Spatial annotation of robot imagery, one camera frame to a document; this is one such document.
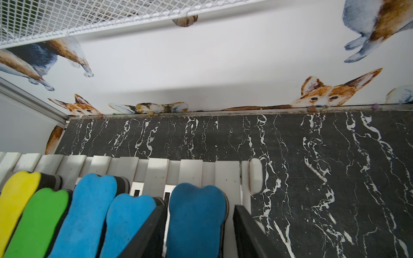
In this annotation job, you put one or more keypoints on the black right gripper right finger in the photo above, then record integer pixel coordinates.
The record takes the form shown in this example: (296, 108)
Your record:
(251, 241)

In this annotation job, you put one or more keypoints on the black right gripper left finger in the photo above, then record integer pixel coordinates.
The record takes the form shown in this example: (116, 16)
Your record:
(148, 241)

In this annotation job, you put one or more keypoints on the light blue eraser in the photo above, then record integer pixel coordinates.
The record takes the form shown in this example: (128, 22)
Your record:
(126, 215)
(197, 222)
(82, 232)

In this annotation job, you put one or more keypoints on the green eraser shelf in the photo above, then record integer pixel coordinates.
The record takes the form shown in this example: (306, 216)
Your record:
(40, 224)

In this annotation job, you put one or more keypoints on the white wooden two-tier shelf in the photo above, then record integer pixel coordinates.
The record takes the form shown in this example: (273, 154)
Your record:
(154, 176)

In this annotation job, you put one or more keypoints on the yellow eraser upper shelf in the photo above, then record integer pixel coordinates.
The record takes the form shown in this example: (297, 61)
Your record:
(15, 195)

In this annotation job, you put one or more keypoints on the white wire wall basket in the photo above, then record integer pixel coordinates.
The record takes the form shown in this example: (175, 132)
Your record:
(27, 22)

